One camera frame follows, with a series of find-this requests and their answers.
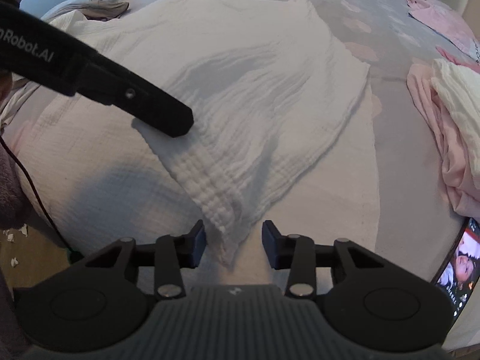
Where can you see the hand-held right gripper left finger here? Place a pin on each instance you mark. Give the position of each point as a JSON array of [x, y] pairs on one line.
[[198, 247]]

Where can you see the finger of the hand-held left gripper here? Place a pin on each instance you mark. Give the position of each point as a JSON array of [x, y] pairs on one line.
[[150, 108]]

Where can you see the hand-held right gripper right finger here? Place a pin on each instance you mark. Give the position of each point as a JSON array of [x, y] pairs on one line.
[[270, 247]]

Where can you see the white textured robe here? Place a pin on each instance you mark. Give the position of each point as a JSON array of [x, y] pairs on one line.
[[243, 82]]

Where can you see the person's left forearm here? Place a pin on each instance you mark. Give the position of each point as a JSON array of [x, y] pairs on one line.
[[11, 191]]

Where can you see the grey-brown garment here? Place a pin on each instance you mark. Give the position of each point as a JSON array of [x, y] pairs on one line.
[[105, 9]]

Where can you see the white paper scrap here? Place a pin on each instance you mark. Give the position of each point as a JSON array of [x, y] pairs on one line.
[[15, 232], [14, 261]]

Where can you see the smartphone with lit screen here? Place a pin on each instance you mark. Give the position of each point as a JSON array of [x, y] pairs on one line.
[[461, 266]]

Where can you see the pale pink garment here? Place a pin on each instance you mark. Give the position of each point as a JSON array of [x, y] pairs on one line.
[[431, 120]]

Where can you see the cream crinkled garment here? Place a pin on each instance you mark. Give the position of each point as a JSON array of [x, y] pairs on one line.
[[457, 93]]

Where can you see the pink garment far right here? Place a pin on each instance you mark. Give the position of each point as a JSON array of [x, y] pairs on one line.
[[442, 22]]

